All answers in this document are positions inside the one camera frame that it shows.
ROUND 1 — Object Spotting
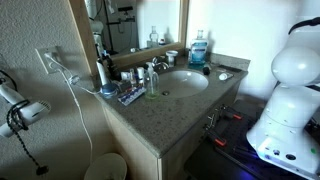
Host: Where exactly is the clear glass soap dispenser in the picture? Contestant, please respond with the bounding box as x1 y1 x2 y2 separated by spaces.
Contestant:
144 61 161 100

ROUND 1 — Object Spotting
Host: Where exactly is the white cylindrical bottle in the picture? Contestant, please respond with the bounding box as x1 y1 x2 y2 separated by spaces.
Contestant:
137 66 146 85

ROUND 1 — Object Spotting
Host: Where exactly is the white oval sink basin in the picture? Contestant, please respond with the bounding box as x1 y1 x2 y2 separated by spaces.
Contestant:
156 69 210 99

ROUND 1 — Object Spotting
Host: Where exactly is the chrome faucet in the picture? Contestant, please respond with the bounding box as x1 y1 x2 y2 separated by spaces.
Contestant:
151 55 170 72

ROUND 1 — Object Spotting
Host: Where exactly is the toothpaste tube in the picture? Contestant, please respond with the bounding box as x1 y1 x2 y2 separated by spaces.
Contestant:
117 86 148 107

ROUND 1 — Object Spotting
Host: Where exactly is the white cup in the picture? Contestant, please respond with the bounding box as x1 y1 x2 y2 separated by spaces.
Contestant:
165 49 179 68

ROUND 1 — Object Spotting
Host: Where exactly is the white squeeze tube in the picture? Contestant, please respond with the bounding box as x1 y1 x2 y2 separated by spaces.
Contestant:
119 71 132 83

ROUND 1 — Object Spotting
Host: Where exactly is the dark toiletry bottle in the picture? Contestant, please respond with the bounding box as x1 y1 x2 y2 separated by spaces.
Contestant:
104 54 120 81

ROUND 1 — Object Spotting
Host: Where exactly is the blue mouthwash bottle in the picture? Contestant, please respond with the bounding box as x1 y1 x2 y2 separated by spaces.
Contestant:
188 29 210 66

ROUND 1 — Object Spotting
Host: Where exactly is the white electric toothbrush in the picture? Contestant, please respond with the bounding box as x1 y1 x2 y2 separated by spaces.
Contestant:
95 58 110 87

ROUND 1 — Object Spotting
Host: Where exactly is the soap dish with white soap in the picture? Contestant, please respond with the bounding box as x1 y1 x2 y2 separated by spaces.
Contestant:
215 71 235 82

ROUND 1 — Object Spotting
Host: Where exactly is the wooden vanity cabinet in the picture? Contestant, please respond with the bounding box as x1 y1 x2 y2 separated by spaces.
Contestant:
100 79 243 180

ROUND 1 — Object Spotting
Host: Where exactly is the wood framed mirror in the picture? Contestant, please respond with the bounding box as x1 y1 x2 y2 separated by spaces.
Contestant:
68 0 191 70

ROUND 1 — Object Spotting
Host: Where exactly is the black orange-tipped clamp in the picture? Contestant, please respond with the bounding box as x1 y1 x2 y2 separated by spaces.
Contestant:
204 129 228 148
218 104 244 122

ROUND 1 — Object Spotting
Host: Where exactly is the white trash bin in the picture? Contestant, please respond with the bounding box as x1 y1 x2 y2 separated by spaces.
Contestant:
83 152 128 180

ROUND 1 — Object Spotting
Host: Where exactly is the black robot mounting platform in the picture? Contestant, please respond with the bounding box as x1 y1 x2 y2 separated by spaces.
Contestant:
184 99 320 180

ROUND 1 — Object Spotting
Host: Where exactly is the white hair dryer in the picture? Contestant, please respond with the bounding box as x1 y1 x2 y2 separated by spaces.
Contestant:
0 81 53 138

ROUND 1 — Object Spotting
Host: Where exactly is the white power cable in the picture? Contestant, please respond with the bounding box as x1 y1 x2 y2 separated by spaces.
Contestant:
44 51 102 165

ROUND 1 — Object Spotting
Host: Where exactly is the white wall outlet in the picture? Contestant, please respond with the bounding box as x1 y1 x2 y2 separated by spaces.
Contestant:
35 46 65 75

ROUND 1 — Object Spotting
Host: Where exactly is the black hair dryer cord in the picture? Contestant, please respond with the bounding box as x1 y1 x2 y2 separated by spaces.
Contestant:
6 99 50 176

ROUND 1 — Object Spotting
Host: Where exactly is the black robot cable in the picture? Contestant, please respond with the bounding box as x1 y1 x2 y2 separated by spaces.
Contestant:
287 16 320 35

